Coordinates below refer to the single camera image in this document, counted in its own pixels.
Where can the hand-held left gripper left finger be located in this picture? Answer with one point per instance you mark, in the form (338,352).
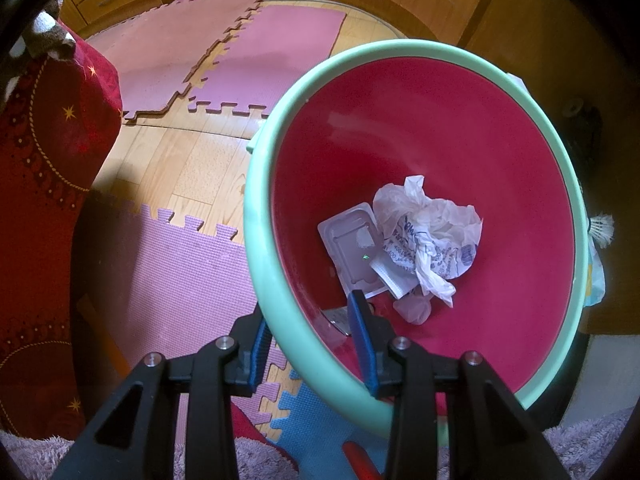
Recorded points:
(261,355)

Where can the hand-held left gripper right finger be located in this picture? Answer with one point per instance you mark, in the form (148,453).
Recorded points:
(362,342)

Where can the grey card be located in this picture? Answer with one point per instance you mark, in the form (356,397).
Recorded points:
(337,320)

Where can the small white plastic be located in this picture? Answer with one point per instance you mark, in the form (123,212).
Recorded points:
(412,310)

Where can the white paper slip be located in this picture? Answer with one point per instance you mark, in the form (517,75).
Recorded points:
(395,280)

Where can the white plastic tray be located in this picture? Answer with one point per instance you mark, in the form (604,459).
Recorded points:
(345,240)

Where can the white plastic bag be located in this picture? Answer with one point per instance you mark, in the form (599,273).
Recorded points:
(425,230)

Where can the red bucket with green rim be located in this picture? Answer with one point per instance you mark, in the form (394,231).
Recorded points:
(450,125)

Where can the light blue wet wipes packet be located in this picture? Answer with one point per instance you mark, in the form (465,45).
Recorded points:
(595,280)

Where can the blue foam mat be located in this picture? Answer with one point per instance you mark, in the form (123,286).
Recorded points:
(320,435)

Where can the lilac foam mat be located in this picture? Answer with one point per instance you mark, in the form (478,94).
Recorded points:
(185,290)

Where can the red object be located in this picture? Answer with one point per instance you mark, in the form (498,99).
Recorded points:
(360,460)

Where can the white shuttlecock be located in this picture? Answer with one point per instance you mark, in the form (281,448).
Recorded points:
(602,230)

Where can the red star print cushion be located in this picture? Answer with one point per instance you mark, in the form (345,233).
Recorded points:
(40,185)

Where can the mauve foam mat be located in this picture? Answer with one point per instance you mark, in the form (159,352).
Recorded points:
(275,60)

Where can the long white carton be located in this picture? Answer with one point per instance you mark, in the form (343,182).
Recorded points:
(517,81)

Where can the black object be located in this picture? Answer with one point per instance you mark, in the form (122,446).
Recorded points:
(582,125)

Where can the pink foam mat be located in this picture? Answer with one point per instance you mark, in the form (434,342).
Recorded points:
(160,55)

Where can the wooden corner shelf unit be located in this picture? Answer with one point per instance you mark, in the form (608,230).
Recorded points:
(530,20)

